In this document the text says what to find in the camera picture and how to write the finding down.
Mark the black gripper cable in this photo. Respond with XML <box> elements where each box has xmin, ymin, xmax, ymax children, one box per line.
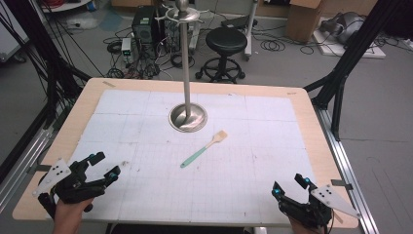
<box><xmin>326</xmin><ymin>209</ymin><xmax>336</xmax><ymax>234</ymax></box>

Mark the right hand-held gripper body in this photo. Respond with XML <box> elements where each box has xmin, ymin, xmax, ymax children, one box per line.
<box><xmin>279</xmin><ymin>183</ymin><xmax>361</xmax><ymax>230</ymax></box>

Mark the grey bag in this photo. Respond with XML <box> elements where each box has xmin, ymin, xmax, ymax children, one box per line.
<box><xmin>319</xmin><ymin>11</ymin><xmax>365</xmax><ymax>46</ymax></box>

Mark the white flat board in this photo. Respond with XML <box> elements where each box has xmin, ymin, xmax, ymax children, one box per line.
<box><xmin>312</xmin><ymin>30</ymin><xmax>388</xmax><ymax>60</ymax></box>

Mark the metal utensil stand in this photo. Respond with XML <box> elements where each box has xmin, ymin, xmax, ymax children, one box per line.
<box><xmin>155</xmin><ymin>0</ymin><xmax>209</xmax><ymax>134</ymax></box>

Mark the cardboard box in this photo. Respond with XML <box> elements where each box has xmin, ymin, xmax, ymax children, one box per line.
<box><xmin>285</xmin><ymin>0</ymin><xmax>326</xmax><ymax>44</ymax></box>

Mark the white stand post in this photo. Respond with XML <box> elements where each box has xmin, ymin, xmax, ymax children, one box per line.
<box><xmin>244</xmin><ymin>0</ymin><xmax>261</xmax><ymax>62</ymax></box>

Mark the white grid mat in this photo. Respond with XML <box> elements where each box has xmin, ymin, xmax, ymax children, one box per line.
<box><xmin>66</xmin><ymin>89</ymin><xmax>318</xmax><ymax>227</ymax></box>

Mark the aluminium rail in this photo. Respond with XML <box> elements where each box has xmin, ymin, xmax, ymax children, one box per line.
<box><xmin>315</xmin><ymin>106</ymin><xmax>380</xmax><ymax>234</ymax></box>
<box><xmin>0</xmin><ymin>127</ymin><xmax>54</xmax><ymax>214</ymax></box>

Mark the small grey power supply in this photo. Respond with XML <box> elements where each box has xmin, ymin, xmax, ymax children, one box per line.
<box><xmin>120</xmin><ymin>37</ymin><xmax>133</xmax><ymax>65</ymax></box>

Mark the tangle of black floor cables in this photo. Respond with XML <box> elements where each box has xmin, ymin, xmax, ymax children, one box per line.
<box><xmin>102</xmin><ymin>26</ymin><xmax>197</xmax><ymax>81</ymax></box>

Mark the black metal frame stand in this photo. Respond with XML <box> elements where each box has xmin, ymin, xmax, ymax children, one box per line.
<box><xmin>303</xmin><ymin>0</ymin><xmax>405</xmax><ymax>142</ymax></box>
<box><xmin>0</xmin><ymin>0</ymin><xmax>94</xmax><ymax>131</ymax></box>

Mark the coiled black cable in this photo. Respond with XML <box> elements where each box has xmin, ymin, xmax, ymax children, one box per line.
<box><xmin>258</xmin><ymin>38</ymin><xmax>287</xmax><ymax>53</ymax></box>

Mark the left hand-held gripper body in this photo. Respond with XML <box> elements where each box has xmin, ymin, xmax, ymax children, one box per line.
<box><xmin>32</xmin><ymin>158</ymin><xmax>109</xmax><ymax>219</ymax></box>

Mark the black computer tower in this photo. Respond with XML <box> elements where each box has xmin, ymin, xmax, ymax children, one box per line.
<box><xmin>131</xmin><ymin>5</ymin><xmax>161</xmax><ymax>51</ymax></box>

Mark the black round stool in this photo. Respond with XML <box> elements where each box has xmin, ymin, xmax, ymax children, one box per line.
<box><xmin>195</xmin><ymin>26</ymin><xmax>248</xmax><ymax>84</ymax></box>

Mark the person's right hand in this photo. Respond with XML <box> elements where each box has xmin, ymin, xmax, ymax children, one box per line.
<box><xmin>287</xmin><ymin>216</ymin><xmax>326</xmax><ymax>234</ymax></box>

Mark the wooden spatula with green handle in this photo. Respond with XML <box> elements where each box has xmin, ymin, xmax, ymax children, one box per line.
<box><xmin>179</xmin><ymin>130</ymin><xmax>229</xmax><ymax>170</ymax></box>

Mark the person's left hand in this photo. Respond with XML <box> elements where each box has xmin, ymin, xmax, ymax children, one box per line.
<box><xmin>53</xmin><ymin>197</ymin><xmax>95</xmax><ymax>234</ymax></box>

